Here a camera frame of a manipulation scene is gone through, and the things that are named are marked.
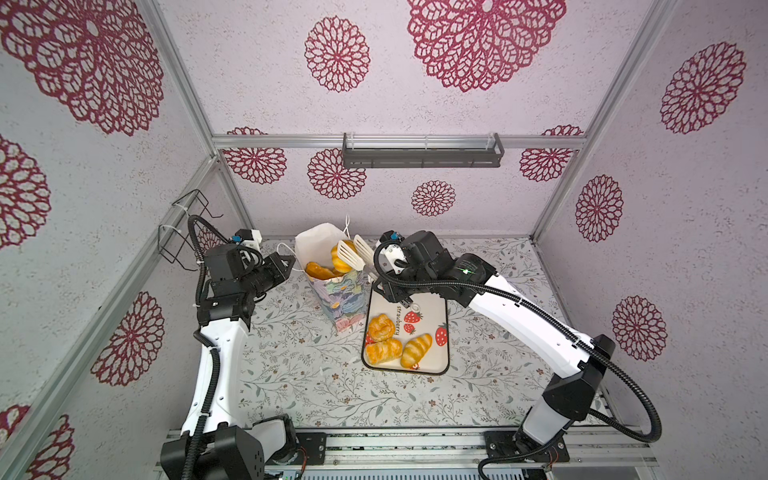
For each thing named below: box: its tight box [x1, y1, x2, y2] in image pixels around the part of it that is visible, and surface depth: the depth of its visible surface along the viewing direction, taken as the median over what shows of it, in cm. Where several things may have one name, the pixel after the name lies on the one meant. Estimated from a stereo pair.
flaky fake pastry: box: [365, 339, 403, 365], surface depth 88 cm
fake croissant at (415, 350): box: [400, 333, 433, 368], surface depth 89 cm
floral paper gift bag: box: [295, 223, 366, 331], surface depth 89 cm
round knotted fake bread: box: [368, 313, 395, 342], surface depth 92 cm
